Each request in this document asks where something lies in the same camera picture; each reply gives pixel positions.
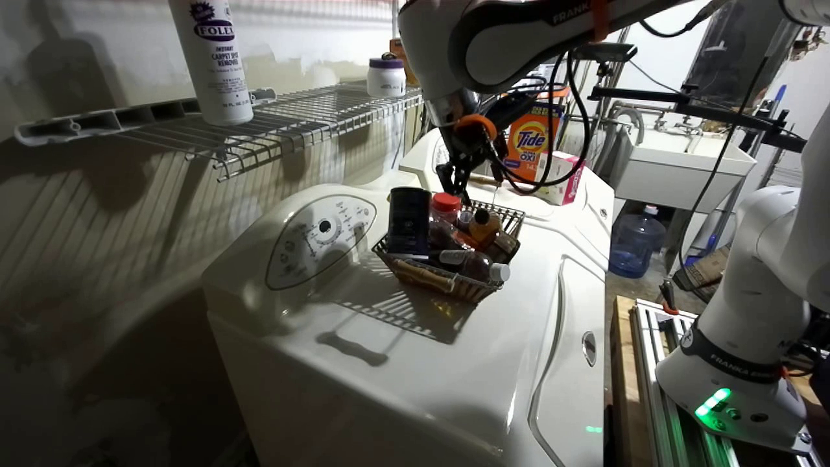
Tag white wire shelf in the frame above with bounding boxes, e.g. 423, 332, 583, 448
12, 77, 430, 185

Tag pink white carton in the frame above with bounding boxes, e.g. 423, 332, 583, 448
532, 150, 593, 207

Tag white washing machine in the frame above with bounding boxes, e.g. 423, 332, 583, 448
202, 179, 609, 467

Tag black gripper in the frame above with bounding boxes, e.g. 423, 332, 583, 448
437, 120, 512, 204

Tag wooden platform board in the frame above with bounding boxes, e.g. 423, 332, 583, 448
607, 293, 647, 467

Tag white jar purple lid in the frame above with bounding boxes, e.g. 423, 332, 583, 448
366, 51, 410, 98

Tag white capped glass bottle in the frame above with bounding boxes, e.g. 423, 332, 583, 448
433, 247, 513, 289

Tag orange Tide detergent box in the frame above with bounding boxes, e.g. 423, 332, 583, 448
504, 107, 576, 190

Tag tall white cleaner bottle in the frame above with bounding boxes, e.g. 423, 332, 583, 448
167, 0, 258, 131

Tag black camera stand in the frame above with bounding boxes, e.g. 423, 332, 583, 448
569, 42, 813, 162

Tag orange box on shelf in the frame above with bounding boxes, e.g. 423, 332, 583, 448
388, 35, 410, 67

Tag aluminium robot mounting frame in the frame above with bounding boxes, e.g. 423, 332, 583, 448
629, 297, 748, 467

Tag white utility sink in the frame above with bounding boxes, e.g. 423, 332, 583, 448
616, 128, 760, 216

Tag wire basket wooden handles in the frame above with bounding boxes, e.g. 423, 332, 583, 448
371, 201, 526, 307

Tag blue water jug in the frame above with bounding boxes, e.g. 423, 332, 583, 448
607, 203, 669, 280

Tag red capped spice jar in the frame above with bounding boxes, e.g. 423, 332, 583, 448
429, 190, 467, 251

